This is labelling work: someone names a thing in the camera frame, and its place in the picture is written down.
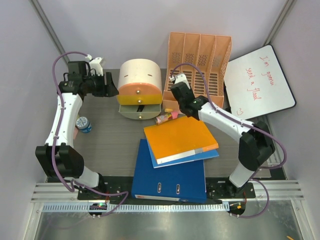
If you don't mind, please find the orange folder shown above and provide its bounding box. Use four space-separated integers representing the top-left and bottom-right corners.
144 116 219 165

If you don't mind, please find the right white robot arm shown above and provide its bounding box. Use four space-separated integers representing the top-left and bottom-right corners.
170 80 275 198

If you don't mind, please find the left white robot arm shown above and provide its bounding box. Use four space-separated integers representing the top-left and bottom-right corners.
35 71 119 200

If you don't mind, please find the blue ring binder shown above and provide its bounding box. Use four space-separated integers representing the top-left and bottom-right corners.
131 139 207 204

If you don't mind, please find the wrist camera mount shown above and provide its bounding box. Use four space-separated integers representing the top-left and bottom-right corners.
169 73 191 89
85 54 106 76

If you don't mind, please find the pink sticky note pad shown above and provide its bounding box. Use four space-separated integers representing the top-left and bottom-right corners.
73 127 78 140

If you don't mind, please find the orange desk file organizer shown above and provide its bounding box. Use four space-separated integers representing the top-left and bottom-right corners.
162 32 232 111

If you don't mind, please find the white arched drawer cabinet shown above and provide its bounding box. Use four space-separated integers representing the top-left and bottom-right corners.
116 58 163 121

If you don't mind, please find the white dry-erase board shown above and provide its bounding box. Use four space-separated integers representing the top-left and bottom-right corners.
224 45 297 120

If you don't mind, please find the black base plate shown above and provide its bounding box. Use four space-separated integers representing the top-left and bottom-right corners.
76 181 256 201

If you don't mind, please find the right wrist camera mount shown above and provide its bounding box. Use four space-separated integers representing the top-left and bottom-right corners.
169 73 191 89

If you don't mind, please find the perforated cable tray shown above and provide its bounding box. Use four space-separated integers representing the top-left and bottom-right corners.
42 202 230 213

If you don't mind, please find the yellow cabinet drawer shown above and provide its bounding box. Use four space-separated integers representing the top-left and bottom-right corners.
117 94 163 105

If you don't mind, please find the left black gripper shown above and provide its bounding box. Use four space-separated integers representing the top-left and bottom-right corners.
83 72 119 98

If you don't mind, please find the light blue thin folder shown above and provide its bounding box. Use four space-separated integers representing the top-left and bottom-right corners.
147 141 220 169

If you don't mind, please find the black binder clip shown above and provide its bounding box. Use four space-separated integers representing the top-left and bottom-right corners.
137 105 145 113

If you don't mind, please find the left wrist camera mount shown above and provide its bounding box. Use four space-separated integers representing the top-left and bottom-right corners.
85 54 106 76

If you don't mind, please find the small blue-label bottle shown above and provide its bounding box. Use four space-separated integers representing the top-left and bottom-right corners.
75 116 92 134

